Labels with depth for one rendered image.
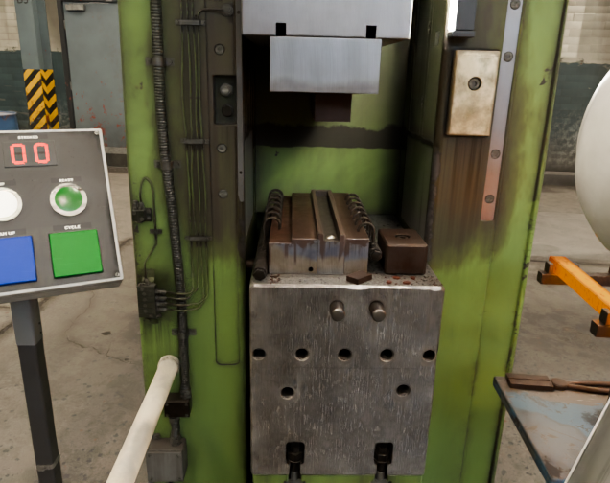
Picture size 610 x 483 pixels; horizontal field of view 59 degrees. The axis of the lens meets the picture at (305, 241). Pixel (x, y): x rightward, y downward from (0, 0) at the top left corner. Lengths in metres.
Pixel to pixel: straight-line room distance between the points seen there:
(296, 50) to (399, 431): 0.80
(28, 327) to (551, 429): 0.97
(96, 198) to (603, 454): 0.89
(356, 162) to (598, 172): 1.29
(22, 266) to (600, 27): 7.06
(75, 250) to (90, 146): 0.19
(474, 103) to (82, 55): 6.95
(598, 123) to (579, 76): 7.15
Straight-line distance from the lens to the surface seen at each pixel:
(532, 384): 1.19
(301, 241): 1.06
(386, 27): 1.03
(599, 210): 0.27
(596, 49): 7.48
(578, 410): 1.18
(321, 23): 1.02
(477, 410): 1.50
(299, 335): 1.07
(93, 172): 1.02
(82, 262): 0.96
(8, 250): 0.97
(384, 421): 1.20
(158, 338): 1.34
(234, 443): 1.48
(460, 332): 1.36
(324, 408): 1.17
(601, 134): 0.26
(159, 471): 1.49
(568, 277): 1.05
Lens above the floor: 1.31
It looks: 18 degrees down
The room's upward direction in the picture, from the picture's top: 1 degrees clockwise
